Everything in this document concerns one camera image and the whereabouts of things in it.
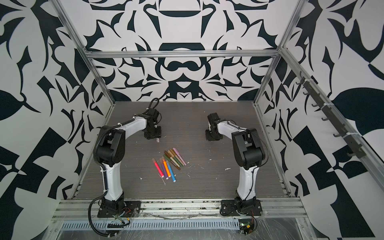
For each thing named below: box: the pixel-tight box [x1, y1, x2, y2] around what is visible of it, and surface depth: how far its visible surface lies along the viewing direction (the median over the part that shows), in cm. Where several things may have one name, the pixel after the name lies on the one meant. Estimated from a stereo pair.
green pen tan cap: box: [167, 149, 183, 167], surface depth 93 cm
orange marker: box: [161, 156, 172, 178], surface depth 88 cm
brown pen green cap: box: [163, 154, 181, 171], surface depth 91 cm
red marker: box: [152, 158, 165, 178], surface depth 89 cm
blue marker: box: [166, 160, 177, 183], surface depth 87 cm
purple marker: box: [159, 158, 169, 180], surface depth 88 cm
